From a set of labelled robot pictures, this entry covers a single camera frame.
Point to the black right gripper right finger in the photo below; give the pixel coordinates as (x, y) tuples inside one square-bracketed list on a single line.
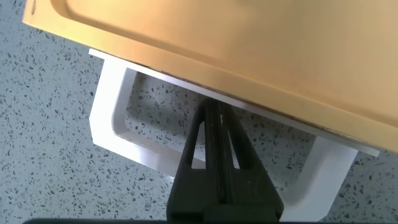
[(245, 193)]

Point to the yellow drawer cabinet housing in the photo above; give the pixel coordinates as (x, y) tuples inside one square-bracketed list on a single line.
[(248, 37)]

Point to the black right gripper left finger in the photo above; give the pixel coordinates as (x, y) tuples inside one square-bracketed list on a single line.
[(202, 193)]

